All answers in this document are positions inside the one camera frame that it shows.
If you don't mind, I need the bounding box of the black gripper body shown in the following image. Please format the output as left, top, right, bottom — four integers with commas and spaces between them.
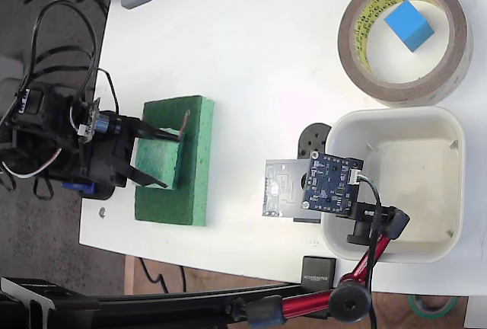
88, 110, 140, 189

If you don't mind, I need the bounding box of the blue cube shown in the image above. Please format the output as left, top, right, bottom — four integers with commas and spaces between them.
383, 0, 436, 54

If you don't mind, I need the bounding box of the brown roll of tape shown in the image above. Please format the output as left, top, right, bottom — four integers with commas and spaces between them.
337, 0, 474, 109

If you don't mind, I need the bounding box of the green tape roll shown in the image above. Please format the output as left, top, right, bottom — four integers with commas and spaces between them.
409, 294, 458, 317

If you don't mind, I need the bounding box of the small green sponge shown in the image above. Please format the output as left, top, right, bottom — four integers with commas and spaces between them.
130, 126, 186, 192

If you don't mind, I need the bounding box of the blue plastic clip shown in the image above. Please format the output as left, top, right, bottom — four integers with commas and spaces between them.
62, 180, 97, 197

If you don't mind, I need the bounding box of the large green sponge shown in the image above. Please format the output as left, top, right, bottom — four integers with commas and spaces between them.
134, 94, 215, 228

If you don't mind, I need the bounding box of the grey circuit board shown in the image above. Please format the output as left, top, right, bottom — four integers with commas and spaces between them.
260, 158, 323, 220

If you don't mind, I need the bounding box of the black round disc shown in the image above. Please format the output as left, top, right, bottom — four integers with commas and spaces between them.
296, 122, 333, 161

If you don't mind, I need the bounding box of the black block with lettering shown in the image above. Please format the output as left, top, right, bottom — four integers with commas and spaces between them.
301, 255, 338, 289

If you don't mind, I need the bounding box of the white plastic container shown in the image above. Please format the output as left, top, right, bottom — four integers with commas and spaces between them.
320, 106, 466, 264

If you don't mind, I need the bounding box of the red wire with metal loop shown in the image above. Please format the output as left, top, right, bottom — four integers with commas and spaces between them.
178, 110, 192, 142

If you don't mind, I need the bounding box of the gripper camera board with lens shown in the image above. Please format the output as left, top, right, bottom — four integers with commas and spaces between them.
79, 96, 125, 144

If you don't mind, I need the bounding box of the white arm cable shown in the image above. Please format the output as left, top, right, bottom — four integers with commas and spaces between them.
0, 148, 62, 180

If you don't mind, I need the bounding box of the thin black cable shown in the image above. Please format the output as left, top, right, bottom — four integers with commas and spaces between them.
138, 257, 187, 294

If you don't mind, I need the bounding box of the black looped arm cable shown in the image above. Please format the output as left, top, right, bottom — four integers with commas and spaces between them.
30, 0, 120, 117

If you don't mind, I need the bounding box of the black metal rail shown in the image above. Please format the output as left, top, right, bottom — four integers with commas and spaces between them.
0, 276, 305, 329

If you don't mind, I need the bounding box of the blue camera circuit board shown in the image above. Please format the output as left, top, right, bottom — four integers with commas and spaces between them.
301, 149, 364, 218

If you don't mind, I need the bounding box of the black camera board cable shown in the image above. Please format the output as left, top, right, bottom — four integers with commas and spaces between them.
356, 174, 384, 329

